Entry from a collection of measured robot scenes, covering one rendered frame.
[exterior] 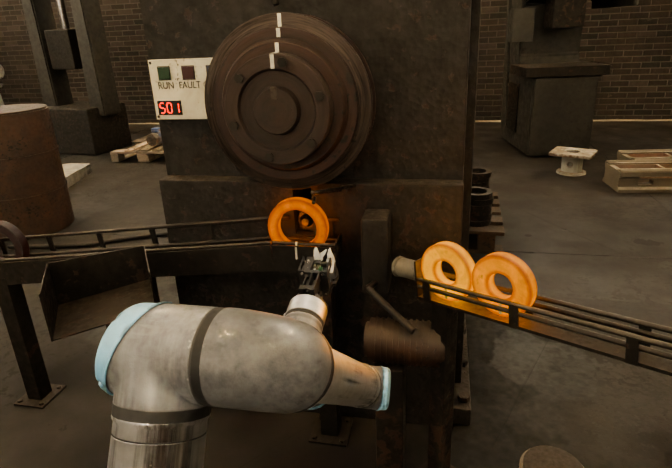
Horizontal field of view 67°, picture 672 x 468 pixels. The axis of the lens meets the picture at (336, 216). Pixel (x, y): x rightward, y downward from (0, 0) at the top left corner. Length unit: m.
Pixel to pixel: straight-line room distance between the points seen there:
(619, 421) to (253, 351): 1.68
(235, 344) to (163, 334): 0.09
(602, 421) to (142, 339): 1.72
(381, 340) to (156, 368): 0.89
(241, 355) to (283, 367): 0.05
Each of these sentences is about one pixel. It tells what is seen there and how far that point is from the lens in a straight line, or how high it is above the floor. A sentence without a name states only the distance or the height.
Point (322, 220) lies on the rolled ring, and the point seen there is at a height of 0.78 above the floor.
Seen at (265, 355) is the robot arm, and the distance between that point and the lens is 0.60.
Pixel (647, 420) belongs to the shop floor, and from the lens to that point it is 2.16.
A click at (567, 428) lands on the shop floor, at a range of 2.03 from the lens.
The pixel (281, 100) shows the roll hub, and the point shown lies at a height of 1.14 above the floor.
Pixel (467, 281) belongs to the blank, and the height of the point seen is 0.70.
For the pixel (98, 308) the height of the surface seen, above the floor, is 0.60.
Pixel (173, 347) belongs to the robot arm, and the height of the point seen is 0.97.
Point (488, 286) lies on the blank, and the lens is 1.28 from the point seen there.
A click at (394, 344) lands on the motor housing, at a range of 1.43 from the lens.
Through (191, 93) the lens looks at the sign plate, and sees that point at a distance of 1.66.
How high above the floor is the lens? 1.30
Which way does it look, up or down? 20 degrees down
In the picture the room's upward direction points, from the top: 3 degrees counter-clockwise
